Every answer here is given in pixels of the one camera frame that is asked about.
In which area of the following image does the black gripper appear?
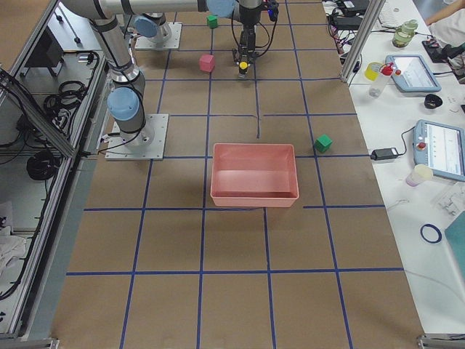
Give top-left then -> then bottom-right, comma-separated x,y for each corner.
232,25 -> 258,65
238,0 -> 279,26

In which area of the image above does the yellow push button switch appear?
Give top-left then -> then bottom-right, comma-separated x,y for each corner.
238,61 -> 248,79

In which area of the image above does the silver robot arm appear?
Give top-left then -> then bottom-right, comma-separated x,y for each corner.
129,1 -> 269,74
63,1 -> 279,149

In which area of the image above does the green cube near gripper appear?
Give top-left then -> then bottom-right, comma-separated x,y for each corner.
206,15 -> 218,29

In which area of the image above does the pink cube centre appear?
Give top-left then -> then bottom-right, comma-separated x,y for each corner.
198,55 -> 216,73

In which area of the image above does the green cube at table edge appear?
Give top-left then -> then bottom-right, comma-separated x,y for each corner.
314,134 -> 333,153

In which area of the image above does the pink plastic bin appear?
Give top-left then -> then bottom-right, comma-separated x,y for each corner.
210,143 -> 299,208

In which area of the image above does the yellow tape roll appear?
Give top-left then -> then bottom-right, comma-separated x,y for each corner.
364,62 -> 383,81

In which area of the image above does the clear bottle red cap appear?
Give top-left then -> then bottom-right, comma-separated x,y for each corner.
368,62 -> 396,97

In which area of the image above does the green water bottle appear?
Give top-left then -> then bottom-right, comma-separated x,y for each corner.
392,19 -> 418,48

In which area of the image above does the teach pendant far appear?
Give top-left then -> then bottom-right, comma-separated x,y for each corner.
385,55 -> 442,93

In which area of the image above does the teach pendant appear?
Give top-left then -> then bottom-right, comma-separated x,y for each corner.
385,55 -> 442,93
413,119 -> 464,182

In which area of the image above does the black power brick right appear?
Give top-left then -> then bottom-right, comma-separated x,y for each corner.
370,148 -> 400,161

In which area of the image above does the person in beige clothes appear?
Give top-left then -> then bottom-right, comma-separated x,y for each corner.
425,1 -> 464,47

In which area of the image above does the translucent plastic cup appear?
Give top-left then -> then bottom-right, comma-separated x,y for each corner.
405,164 -> 433,187

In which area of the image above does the teach pendant near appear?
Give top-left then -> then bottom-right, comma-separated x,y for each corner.
413,119 -> 464,182

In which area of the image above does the teal notebook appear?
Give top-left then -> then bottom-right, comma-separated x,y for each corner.
445,211 -> 465,274

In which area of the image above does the white crumpled cloth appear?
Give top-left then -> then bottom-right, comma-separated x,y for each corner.
0,201 -> 28,281

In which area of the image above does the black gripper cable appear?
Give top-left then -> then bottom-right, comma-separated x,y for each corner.
230,10 -> 280,55

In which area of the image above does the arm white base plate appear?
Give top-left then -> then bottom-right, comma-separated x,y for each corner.
105,113 -> 169,161
134,22 -> 182,50

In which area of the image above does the aluminium frame post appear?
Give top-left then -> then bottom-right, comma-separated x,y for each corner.
340,0 -> 385,82

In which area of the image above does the blue tape ring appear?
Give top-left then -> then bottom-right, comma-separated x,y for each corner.
420,223 -> 443,244

